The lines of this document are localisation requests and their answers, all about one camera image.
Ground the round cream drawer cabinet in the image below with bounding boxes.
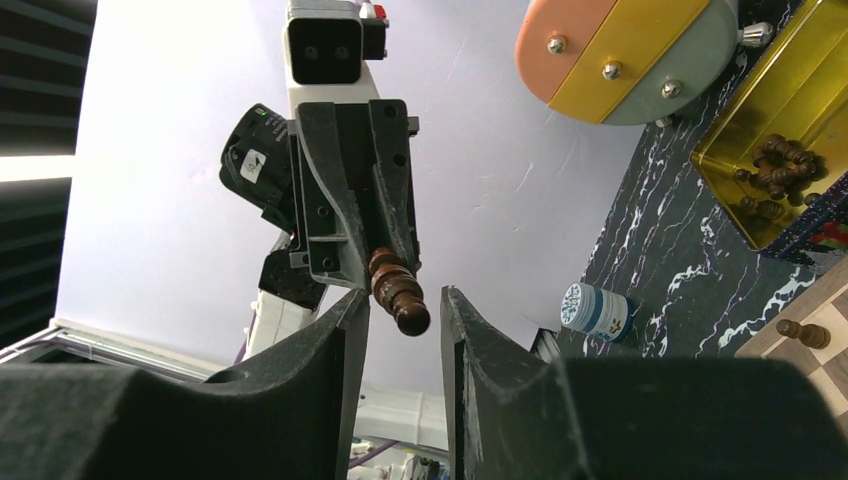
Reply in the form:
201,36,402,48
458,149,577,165
514,0,775,126

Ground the small white blue bottle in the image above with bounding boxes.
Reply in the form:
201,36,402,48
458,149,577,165
560,282,635,343

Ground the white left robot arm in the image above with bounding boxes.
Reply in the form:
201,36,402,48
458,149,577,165
219,99,430,357

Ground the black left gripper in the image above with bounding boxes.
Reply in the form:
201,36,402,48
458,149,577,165
219,99,421,312

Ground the brown king chess piece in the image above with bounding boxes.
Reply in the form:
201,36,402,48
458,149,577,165
368,247,431,337

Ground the gold tin box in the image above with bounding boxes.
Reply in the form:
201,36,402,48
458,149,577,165
691,1,847,274

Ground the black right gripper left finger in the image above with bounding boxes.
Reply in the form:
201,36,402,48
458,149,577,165
1,290,370,479

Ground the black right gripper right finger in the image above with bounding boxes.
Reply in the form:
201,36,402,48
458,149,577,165
440,286,847,479

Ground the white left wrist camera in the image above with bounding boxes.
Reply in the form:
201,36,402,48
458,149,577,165
283,1,389,108

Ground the brown pawn chess piece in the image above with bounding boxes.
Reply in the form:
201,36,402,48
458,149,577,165
776,319,831,350

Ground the wooden chess board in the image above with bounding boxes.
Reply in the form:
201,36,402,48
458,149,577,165
735,259,847,430

